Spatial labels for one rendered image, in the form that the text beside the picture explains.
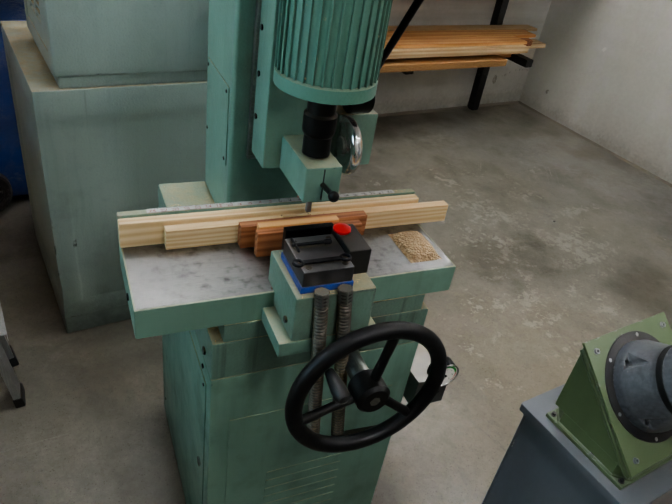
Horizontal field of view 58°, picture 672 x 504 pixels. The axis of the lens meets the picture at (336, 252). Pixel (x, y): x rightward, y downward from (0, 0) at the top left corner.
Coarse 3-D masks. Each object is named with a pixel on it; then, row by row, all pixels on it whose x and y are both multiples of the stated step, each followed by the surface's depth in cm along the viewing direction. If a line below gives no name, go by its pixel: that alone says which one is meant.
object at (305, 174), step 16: (288, 144) 113; (288, 160) 114; (304, 160) 108; (320, 160) 109; (336, 160) 110; (288, 176) 115; (304, 176) 107; (320, 176) 108; (336, 176) 109; (304, 192) 108; (320, 192) 110
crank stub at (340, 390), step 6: (330, 372) 91; (330, 378) 90; (336, 378) 90; (330, 384) 89; (336, 384) 89; (342, 384) 89; (330, 390) 89; (336, 390) 88; (342, 390) 88; (336, 396) 88; (342, 396) 87; (348, 396) 88; (342, 402) 88
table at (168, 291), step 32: (416, 224) 129; (128, 256) 106; (160, 256) 107; (192, 256) 109; (224, 256) 110; (384, 256) 117; (128, 288) 100; (160, 288) 100; (192, 288) 101; (224, 288) 103; (256, 288) 104; (384, 288) 114; (416, 288) 117; (448, 288) 121; (160, 320) 98; (192, 320) 100; (224, 320) 103; (288, 352) 100
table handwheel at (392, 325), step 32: (320, 352) 91; (352, 352) 105; (384, 352) 96; (352, 384) 99; (384, 384) 99; (288, 416) 95; (320, 416) 98; (416, 416) 108; (320, 448) 102; (352, 448) 106
